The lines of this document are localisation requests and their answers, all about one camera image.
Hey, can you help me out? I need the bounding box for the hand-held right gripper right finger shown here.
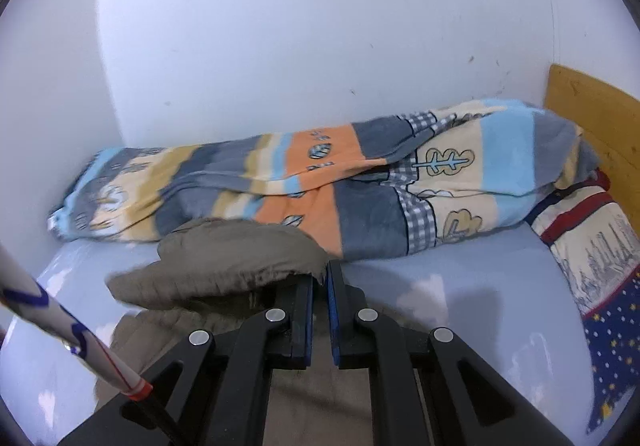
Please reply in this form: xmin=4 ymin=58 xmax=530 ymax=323
xmin=325 ymin=260 xmax=576 ymax=446

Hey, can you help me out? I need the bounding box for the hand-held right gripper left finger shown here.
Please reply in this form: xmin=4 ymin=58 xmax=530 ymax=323
xmin=57 ymin=271 xmax=316 ymax=446

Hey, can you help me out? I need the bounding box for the light blue bed sheet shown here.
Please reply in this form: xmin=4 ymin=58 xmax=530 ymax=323
xmin=0 ymin=221 xmax=640 ymax=446

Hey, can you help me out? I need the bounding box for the wooden headboard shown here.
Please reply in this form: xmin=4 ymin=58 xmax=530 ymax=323
xmin=544 ymin=63 xmax=640 ymax=212

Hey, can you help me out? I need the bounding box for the patchwork tree-print blanket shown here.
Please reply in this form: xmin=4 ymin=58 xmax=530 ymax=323
xmin=47 ymin=98 xmax=601 ymax=259

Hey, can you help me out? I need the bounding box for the olive puffer jacket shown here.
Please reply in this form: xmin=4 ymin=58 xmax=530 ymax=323
xmin=107 ymin=217 xmax=381 ymax=446

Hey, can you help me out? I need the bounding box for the white cable with blue stripes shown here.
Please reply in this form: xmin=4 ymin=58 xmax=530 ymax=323
xmin=0 ymin=241 xmax=186 ymax=446

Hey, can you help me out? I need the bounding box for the navy star-print pillow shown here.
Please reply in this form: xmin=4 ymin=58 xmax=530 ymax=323
xmin=530 ymin=168 xmax=640 ymax=434

